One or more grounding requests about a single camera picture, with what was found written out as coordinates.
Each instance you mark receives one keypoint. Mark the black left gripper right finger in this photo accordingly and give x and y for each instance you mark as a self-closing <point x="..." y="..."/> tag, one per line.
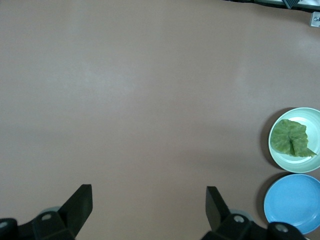
<point x="225" y="225"/>

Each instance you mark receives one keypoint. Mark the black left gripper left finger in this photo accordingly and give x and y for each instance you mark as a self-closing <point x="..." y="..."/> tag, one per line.
<point x="72" y="215"/>

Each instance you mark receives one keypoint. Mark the green lettuce leaf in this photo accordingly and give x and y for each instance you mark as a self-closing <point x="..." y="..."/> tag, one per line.
<point x="290" y="138"/>

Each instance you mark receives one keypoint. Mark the blue round plate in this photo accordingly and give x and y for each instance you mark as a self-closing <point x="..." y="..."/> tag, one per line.
<point x="292" y="200"/>

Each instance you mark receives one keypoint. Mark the pale green round plate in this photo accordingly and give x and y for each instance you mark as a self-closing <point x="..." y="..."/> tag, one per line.
<point x="297" y="163"/>

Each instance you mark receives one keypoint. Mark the grey ribbed block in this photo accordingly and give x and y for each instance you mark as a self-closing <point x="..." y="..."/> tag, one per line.
<point x="291" y="3"/>

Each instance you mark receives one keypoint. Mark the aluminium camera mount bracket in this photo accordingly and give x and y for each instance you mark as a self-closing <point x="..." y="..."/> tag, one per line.
<point x="315" y="19"/>

